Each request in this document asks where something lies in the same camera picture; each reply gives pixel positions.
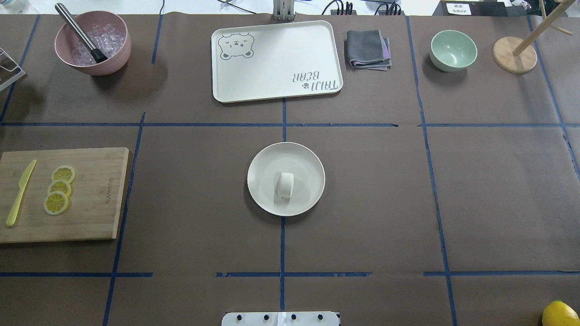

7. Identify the green bowl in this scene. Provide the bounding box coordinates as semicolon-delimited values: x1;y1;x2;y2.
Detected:
430;30;478;72

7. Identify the grey camera pole bracket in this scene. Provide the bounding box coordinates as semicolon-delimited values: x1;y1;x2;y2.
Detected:
273;0;295;22

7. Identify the steel muddler black tip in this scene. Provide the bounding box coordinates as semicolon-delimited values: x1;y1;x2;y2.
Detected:
54;3;108;63

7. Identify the white bear serving tray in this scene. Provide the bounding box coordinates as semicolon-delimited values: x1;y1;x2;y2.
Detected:
211;20;343;103

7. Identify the cream round plate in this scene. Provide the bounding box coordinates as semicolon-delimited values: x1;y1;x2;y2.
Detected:
247;142;325;216

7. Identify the yellow plastic knife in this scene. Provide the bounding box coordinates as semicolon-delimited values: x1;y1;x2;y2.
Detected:
5;159;37;227

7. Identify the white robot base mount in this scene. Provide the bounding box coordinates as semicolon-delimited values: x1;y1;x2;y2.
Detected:
221;311;341;326

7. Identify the grey folded cloth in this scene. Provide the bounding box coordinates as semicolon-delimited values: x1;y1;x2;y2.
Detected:
345;30;392;72

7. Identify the wooden cup stand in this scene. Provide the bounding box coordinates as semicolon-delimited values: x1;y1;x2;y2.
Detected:
492;0;574;74

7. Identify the lemon slice top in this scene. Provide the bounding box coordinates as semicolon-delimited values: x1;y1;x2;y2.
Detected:
51;165;77;183

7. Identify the black power strip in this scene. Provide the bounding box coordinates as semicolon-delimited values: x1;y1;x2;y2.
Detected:
322;0;356;16

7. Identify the lemon slice bottom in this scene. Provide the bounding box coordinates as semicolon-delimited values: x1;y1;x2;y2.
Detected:
43;191;70;216

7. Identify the bamboo cutting board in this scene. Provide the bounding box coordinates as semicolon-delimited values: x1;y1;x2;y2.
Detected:
0;147;129;243

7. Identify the white steamed bun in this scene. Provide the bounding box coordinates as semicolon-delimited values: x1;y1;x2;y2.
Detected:
276;173;295;200

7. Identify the yellow lemon lower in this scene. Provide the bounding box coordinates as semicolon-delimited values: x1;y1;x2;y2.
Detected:
542;301;580;326

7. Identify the lemon slice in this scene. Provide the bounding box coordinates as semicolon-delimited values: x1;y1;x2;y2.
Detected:
43;191;70;216
47;179;72;197
51;165;77;183

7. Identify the pink bowl with ice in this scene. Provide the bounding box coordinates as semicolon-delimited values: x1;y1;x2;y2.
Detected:
54;11;132;76

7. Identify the lemon slice middle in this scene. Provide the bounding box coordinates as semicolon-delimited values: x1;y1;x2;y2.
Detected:
47;179;72;197

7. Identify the white wire rack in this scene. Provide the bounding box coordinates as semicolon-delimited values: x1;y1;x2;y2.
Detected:
0;48;26;91

